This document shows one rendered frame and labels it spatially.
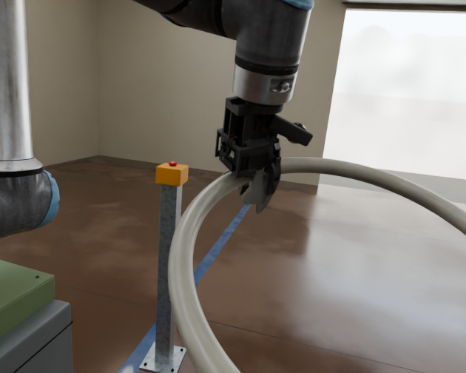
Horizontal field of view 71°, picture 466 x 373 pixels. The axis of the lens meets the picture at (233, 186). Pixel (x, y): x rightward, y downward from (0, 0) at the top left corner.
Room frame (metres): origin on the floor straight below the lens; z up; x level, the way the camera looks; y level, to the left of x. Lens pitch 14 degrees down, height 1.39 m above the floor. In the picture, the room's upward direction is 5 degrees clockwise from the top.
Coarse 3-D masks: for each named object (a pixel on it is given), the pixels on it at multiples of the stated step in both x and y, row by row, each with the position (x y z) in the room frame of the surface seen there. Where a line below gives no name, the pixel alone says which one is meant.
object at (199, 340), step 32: (288, 160) 0.59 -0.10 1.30; (320, 160) 0.60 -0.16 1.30; (224, 192) 0.50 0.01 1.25; (416, 192) 0.55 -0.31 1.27; (192, 224) 0.41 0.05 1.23; (192, 256) 0.37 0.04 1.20; (192, 288) 0.32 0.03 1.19; (192, 320) 0.28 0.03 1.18; (192, 352) 0.26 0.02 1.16; (224, 352) 0.26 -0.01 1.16
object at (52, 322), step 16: (48, 304) 0.72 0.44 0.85; (64, 304) 0.73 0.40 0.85; (32, 320) 0.66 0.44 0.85; (48, 320) 0.67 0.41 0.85; (64, 320) 0.72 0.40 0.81; (16, 336) 0.61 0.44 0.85; (32, 336) 0.62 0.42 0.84; (48, 336) 0.66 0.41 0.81; (64, 336) 0.71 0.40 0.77; (0, 352) 0.56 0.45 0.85; (16, 352) 0.58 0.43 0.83; (32, 352) 0.62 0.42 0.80; (48, 352) 0.66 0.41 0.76; (64, 352) 0.71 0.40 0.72; (0, 368) 0.54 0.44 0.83; (16, 368) 0.58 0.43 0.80; (32, 368) 0.61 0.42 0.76; (48, 368) 0.66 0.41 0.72; (64, 368) 0.71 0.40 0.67
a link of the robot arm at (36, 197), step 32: (0, 0) 0.73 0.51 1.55; (0, 32) 0.72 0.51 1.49; (0, 64) 0.72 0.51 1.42; (0, 96) 0.71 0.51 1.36; (0, 128) 0.71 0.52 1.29; (0, 160) 0.70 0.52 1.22; (32, 160) 0.76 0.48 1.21; (0, 192) 0.68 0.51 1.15; (32, 192) 0.73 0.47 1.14; (0, 224) 0.66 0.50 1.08; (32, 224) 0.74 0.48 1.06
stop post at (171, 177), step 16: (160, 176) 1.44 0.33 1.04; (176, 176) 1.43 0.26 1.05; (176, 192) 1.45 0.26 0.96; (176, 208) 1.46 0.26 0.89; (160, 224) 1.46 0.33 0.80; (176, 224) 1.47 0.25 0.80; (160, 240) 1.46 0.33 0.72; (160, 256) 1.46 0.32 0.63; (160, 272) 1.46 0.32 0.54; (160, 288) 1.46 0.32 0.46; (160, 304) 1.46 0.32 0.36; (160, 320) 1.46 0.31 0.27; (160, 336) 1.46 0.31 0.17; (160, 352) 1.46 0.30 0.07; (176, 352) 1.54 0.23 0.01; (144, 368) 1.41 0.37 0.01; (160, 368) 1.42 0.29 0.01; (176, 368) 1.43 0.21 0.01
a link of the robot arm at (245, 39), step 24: (240, 0) 0.44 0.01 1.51; (264, 0) 0.42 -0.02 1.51; (288, 0) 0.41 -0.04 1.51; (312, 0) 0.44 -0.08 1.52; (240, 24) 0.45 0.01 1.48; (264, 24) 0.43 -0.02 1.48; (288, 24) 0.43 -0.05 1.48; (240, 48) 0.46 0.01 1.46; (264, 48) 0.44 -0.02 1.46; (288, 48) 0.44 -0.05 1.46; (264, 72) 0.45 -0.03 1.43; (288, 72) 0.46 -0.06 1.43
